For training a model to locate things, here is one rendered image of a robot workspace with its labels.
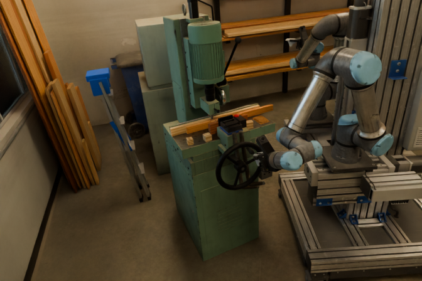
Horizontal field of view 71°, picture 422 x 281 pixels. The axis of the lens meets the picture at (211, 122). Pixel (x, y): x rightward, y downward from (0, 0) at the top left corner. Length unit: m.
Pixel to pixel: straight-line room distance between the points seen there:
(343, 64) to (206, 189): 1.03
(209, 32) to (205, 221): 1.14
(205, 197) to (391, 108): 1.15
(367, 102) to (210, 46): 0.77
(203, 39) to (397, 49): 0.95
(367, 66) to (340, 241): 1.20
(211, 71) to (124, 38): 2.47
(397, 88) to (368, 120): 0.44
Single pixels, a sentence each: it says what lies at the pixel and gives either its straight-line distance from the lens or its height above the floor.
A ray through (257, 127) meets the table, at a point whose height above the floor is 0.90.
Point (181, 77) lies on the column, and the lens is 1.84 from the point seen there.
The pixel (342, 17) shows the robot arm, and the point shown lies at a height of 1.45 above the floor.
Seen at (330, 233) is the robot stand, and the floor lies 0.21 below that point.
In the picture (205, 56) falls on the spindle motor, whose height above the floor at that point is 1.35.
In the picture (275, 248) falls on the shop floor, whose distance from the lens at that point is 2.28.
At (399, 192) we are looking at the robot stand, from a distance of 1.75.
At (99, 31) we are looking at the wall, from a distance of 3.96.
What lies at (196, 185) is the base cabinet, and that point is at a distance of 1.77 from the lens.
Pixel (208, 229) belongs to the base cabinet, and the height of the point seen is 0.27.
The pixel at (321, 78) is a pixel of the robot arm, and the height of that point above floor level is 1.30.
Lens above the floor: 1.74
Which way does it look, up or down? 27 degrees down
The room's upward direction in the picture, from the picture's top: 5 degrees counter-clockwise
